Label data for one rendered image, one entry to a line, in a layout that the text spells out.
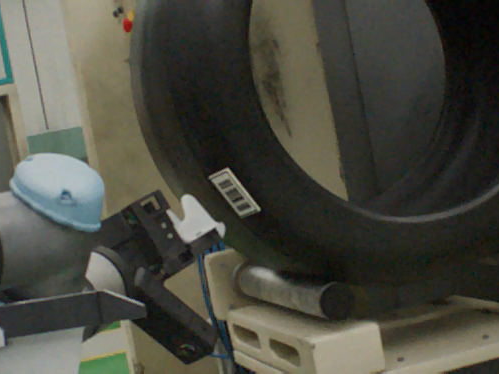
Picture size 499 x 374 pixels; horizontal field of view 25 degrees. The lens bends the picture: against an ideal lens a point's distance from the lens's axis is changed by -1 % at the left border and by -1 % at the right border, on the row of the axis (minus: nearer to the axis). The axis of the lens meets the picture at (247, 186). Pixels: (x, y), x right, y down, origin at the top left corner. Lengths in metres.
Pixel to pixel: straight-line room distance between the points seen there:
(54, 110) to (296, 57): 8.85
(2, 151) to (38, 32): 8.56
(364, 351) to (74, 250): 0.53
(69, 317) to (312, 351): 0.83
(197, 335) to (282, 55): 0.70
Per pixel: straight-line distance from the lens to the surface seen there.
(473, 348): 1.43
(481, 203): 1.40
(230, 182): 1.29
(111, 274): 1.04
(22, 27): 10.58
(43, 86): 10.54
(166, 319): 1.10
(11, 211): 0.90
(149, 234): 1.10
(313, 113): 1.73
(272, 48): 1.72
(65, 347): 0.54
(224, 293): 1.66
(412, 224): 1.36
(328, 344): 1.35
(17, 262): 0.89
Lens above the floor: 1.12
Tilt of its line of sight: 3 degrees down
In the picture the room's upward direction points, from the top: 11 degrees counter-clockwise
